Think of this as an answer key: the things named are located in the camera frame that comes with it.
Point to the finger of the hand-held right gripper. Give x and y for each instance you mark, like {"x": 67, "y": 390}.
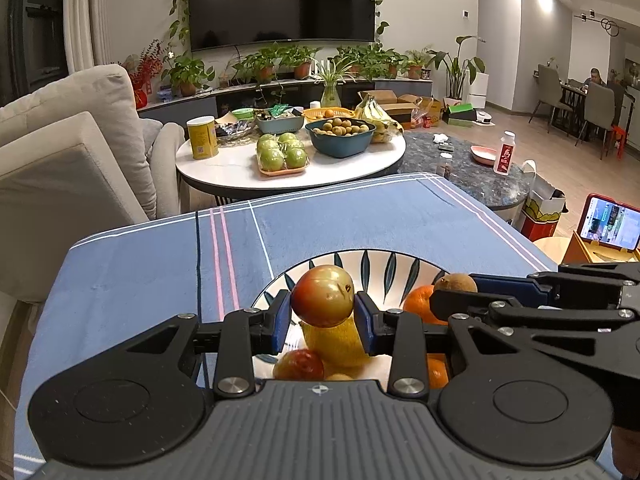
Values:
{"x": 565, "y": 375}
{"x": 500, "y": 286}

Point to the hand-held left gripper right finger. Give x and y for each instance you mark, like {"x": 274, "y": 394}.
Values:
{"x": 365, "y": 331}

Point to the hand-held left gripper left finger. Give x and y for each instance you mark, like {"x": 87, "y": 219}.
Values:
{"x": 282, "y": 328}

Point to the yellow lemon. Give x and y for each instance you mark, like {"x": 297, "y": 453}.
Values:
{"x": 335, "y": 346}

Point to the brown kiwi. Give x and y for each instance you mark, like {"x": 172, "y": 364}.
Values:
{"x": 452, "y": 282}

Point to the red-yellow apple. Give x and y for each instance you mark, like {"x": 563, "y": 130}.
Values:
{"x": 320, "y": 295}

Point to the orange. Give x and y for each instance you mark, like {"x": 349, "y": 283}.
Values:
{"x": 437, "y": 373}
{"x": 420, "y": 302}

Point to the white leaf-pattern bowl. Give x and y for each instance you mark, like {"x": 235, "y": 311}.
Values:
{"x": 385, "y": 270}

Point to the person's right forearm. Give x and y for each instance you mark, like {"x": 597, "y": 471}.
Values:
{"x": 627, "y": 452}

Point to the small red apple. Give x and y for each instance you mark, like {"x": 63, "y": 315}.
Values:
{"x": 297, "y": 366}

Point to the round wooden side table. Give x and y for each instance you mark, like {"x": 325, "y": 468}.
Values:
{"x": 547, "y": 249}

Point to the wooden phone stand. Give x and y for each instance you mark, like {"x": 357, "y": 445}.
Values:
{"x": 575, "y": 253}

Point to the white yellow red carton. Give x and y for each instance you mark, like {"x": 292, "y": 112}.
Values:
{"x": 542, "y": 210}

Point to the dark marble coffee table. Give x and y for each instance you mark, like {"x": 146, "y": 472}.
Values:
{"x": 470, "y": 176}

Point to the smartphone with lit screen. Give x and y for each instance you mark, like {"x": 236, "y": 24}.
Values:
{"x": 607, "y": 222}

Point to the white red-label bottle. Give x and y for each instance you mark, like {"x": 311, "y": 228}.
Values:
{"x": 504, "y": 157}

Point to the small spice bottle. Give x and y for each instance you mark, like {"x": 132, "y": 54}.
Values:
{"x": 446, "y": 166}

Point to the pink dish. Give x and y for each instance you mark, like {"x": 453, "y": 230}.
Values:
{"x": 482, "y": 155}

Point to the blue striped tablecloth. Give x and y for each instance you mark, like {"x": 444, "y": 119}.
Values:
{"x": 150, "y": 270}

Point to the dark remote control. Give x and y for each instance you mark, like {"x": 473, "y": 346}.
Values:
{"x": 445, "y": 147}

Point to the white tissue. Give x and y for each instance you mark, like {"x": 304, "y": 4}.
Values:
{"x": 440, "y": 136}

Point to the round white coffee table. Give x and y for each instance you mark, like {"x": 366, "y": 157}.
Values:
{"x": 235, "y": 171}

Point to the tray of green apples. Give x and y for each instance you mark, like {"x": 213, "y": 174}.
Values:
{"x": 282, "y": 156}

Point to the green box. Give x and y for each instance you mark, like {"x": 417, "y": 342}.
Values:
{"x": 460, "y": 109}

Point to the dark blue bowl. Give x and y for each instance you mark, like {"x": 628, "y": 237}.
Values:
{"x": 340, "y": 147}

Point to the open cardboard box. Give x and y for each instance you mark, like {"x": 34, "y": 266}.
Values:
{"x": 387, "y": 97}
{"x": 432, "y": 110}

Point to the red stool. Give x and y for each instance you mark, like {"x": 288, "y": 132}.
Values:
{"x": 620, "y": 135}

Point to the white robot vacuum station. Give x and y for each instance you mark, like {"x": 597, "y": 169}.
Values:
{"x": 477, "y": 91}

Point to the grey dining chair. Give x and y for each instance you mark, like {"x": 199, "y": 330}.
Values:
{"x": 547, "y": 90}
{"x": 600, "y": 105}

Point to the teal plastic basket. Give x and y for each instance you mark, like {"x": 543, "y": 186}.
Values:
{"x": 280, "y": 125}

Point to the dark snack bag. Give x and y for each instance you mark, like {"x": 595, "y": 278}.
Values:
{"x": 235, "y": 130}

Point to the pile of longans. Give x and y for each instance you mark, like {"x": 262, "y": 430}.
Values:
{"x": 340, "y": 127}

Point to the yellow can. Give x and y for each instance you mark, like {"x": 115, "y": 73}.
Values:
{"x": 202, "y": 139}

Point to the dining table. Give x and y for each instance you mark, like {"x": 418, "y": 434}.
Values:
{"x": 575, "y": 91}

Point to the bunch of bananas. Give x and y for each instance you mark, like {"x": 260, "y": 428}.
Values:
{"x": 375, "y": 112}

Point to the orange plastic basket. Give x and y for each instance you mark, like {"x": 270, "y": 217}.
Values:
{"x": 312, "y": 113}

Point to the green lid container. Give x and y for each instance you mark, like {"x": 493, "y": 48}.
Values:
{"x": 242, "y": 113}

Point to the large-leaf floor plant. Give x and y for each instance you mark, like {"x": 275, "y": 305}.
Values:
{"x": 457, "y": 67}

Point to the green potted plant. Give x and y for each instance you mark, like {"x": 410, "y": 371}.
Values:
{"x": 387, "y": 62}
{"x": 300, "y": 60}
{"x": 352, "y": 57}
{"x": 187, "y": 72}
{"x": 415, "y": 65}
{"x": 262, "y": 65}

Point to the dark television cabinet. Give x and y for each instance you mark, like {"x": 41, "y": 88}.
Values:
{"x": 200, "y": 105}

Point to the glass vase with plant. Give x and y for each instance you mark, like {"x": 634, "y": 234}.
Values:
{"x": 331, "y": 95}

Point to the beige sofa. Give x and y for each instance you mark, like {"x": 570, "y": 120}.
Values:
{"x": 65, "y": 170}

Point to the hanging green vine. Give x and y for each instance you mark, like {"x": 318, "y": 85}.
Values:
{"x": 181, "y": 25}
{"x": 382, "y": 27}

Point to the red flower plant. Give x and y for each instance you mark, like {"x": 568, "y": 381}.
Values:
{"x": 150, "y": 62}

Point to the white curtain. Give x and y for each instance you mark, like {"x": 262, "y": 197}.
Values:
{"x": 87, "y": 10}

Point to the dark window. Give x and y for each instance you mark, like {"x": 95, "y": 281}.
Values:
{"x": 40, "y": 20}

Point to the black wall television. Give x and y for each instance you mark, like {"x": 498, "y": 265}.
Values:
{"x": 280, "y": 0}

